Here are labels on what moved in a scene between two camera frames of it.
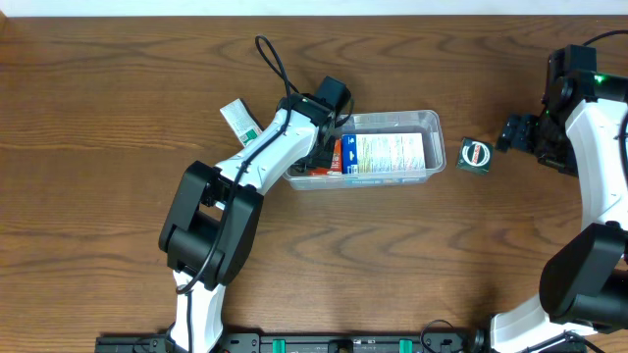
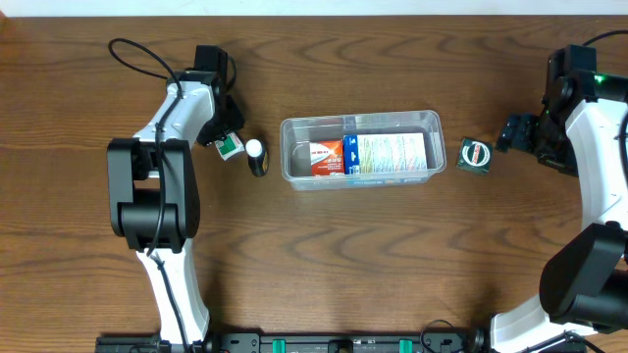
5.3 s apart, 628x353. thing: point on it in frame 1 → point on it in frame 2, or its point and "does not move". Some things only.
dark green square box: x=475 y=156 does not move
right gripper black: x=513 y=133 does not move
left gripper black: x=317 y=160 → x=228 y=126
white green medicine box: x=245 y=126 → x=230 y=146
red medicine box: x=337 y=163 does not move
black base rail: x=304 y=342 does not move
